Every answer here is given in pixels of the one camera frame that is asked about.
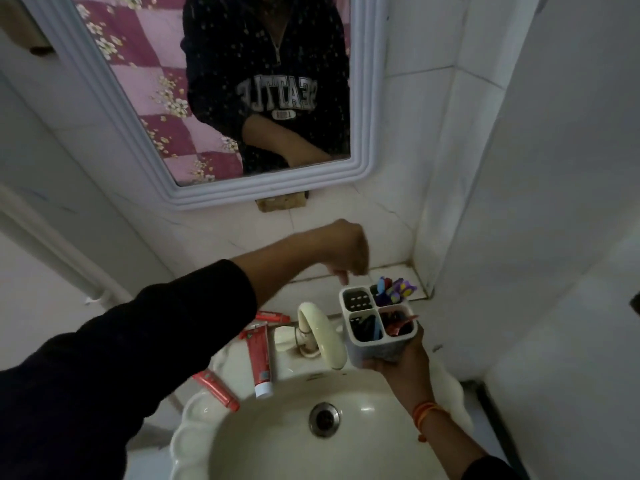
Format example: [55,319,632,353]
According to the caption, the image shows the person's left hand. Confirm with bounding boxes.
[314,219,371,287]

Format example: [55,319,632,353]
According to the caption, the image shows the person's right hand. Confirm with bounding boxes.
[362,322,437,413]

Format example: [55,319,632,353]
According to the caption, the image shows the white four-slot toothbrush holder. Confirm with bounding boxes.
[338,283,420,370]

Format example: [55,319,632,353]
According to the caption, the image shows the person's right forearm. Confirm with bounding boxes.
[414,401,526,480]

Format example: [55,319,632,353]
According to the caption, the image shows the person's left forearm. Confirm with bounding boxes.
[0,228,327,480]

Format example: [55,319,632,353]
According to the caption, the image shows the red toothbrush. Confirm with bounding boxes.
[382,315,420,338]

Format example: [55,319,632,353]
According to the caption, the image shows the black comb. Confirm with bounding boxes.
[350,315,377,341]

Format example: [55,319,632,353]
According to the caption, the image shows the cream sink faucet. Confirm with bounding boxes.
[293,302,349,371]

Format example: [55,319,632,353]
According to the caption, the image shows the metal sink drain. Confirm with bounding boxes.
[308,402,342,439]

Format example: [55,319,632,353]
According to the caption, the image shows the red toothpaste tube white cap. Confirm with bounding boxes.
[238,322,275,400]

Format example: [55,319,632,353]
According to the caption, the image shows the cream ceramic washbasin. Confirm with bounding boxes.
[169,322,476,480]

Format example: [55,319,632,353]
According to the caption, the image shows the orange thread bracelet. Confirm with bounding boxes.
[412,402,452,443]

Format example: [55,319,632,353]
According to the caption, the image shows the white framed wall mirror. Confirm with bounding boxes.
[16,0,391,212]

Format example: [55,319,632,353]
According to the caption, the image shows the white wall pipe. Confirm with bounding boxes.
[0,184,132,309]

